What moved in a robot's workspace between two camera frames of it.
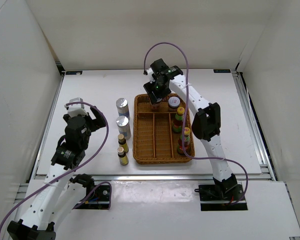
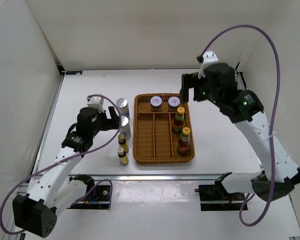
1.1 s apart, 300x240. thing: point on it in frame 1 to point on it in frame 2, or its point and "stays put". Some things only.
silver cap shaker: (124, 126) stays put
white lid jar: (174, 102) stays put
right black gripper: (148, 88) to (191, 81)
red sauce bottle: (177, 122) stays put
